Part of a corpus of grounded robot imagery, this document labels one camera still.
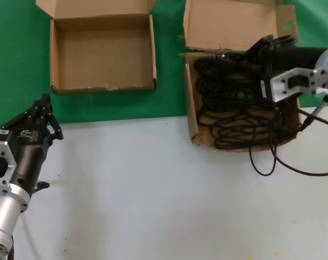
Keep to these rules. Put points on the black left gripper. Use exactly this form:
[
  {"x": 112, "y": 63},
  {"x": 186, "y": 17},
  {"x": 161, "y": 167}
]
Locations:
[{"x": 28, "y": 151}]

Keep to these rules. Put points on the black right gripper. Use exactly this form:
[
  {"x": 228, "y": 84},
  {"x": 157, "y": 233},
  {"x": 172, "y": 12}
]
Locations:
[{"x": 294, "y": 58}]

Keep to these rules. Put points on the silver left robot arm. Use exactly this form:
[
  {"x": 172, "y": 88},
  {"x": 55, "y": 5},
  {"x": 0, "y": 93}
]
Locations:
[{"x": 7, "y": 214}]

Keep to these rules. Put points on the torn brown cardboard box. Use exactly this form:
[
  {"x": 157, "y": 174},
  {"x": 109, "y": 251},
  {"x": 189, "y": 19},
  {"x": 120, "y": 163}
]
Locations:
[{"x": 231, "y": 24}]

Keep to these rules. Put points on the shallow brown cardboard box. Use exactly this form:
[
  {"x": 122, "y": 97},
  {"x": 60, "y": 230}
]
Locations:
[{"x": 104, "y": 57}]

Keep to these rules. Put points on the small black knob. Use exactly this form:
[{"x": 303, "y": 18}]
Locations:
[{"x": 42, "y": 185}]

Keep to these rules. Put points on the green cloth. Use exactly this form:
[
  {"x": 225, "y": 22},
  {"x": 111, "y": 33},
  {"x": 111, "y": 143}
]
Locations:
[{"x": 18, "y": 54}]

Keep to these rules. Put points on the silver right wrist bracket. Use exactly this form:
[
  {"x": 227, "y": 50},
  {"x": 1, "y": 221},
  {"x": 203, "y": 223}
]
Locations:
[{"x": 281, "y": 84}]

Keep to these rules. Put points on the silver wrist bracket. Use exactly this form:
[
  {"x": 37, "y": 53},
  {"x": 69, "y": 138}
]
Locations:
[
  {"x": 1, "y": 168},
  {"x": 281, "y": 84}
]

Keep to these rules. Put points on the silver left wrist bracket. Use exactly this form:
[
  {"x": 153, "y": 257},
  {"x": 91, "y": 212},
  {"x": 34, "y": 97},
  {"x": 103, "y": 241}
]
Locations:
[{"x": 1, "y": 168}]

